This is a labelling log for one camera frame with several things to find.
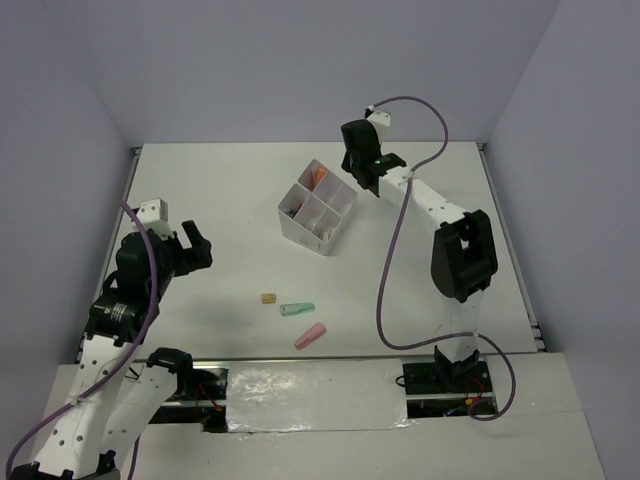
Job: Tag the green highlighter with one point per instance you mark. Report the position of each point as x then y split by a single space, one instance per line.
293 309

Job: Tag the orange highlighter with clear cap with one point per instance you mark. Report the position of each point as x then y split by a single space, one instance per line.
321 173

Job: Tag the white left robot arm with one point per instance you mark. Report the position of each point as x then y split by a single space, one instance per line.
95 431

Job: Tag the white six-compartment organizer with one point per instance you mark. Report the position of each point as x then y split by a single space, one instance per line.
333 201

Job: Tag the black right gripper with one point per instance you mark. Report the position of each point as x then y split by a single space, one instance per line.
346 163

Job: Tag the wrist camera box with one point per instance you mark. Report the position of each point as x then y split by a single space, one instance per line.
153 215
380 119

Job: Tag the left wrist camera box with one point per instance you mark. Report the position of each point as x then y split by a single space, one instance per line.
153 215

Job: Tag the metal table rail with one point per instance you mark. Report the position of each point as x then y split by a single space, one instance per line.
220 362

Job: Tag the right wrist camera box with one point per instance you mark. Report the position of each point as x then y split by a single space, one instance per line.
380 119

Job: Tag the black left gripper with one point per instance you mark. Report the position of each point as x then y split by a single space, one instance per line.
196 257

